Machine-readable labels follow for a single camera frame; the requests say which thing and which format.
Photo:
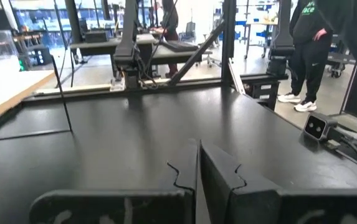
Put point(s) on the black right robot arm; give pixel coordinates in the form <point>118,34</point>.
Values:
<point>128,31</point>

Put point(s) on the black box white labels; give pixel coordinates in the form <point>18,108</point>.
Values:
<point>262,96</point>

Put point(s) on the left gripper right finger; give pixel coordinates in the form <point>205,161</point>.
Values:
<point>259,205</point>

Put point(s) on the small black table camera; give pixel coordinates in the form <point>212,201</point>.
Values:
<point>316,126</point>

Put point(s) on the silver aluminium bar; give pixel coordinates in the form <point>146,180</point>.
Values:
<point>236,77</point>

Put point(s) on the wooden shelf black legs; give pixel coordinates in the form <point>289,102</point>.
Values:
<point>3,84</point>

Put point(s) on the black metal table frame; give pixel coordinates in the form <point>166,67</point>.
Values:
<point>228,37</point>

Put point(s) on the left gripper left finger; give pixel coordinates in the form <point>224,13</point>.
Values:
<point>119,208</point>

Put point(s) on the dark desk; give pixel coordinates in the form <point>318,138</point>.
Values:
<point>103,46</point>

